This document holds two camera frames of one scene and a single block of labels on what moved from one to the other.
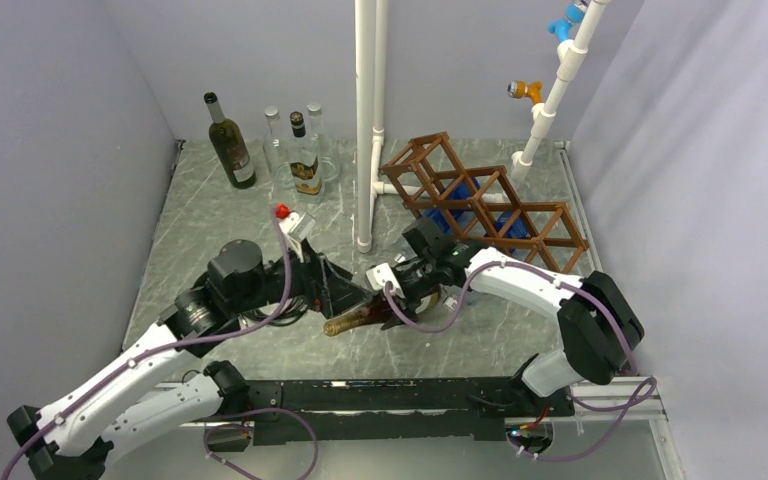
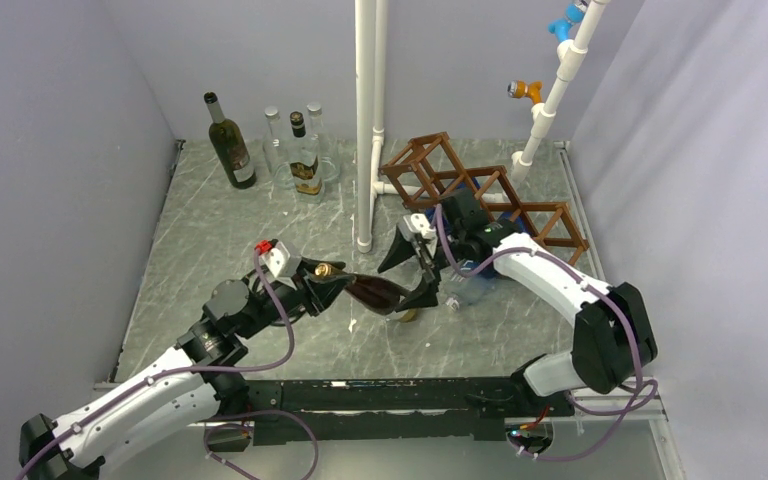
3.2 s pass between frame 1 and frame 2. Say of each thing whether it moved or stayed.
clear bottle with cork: stayed
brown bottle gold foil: moved
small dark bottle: stayed
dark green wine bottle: stayed
